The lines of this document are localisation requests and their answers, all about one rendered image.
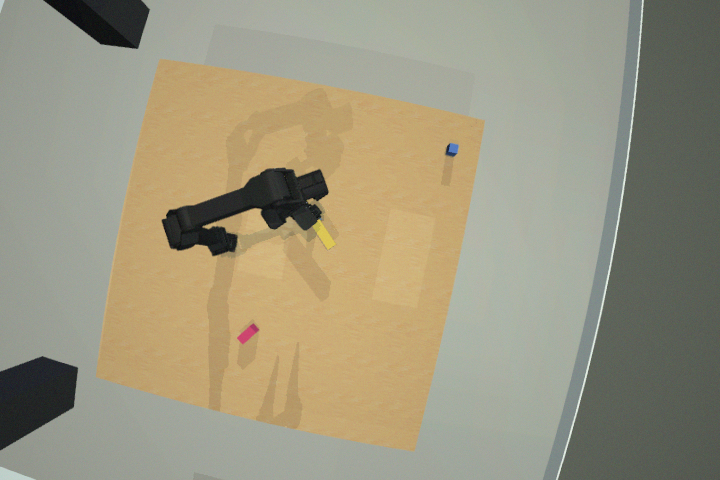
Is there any blue cube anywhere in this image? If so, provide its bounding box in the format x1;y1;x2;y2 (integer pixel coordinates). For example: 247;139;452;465
445;143;459;157

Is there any yellow bar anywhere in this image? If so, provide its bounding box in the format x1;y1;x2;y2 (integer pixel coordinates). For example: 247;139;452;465
312;219;336;250

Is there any pink rectangular bar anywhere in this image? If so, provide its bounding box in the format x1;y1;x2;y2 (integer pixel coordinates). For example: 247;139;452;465
237;323;259;345

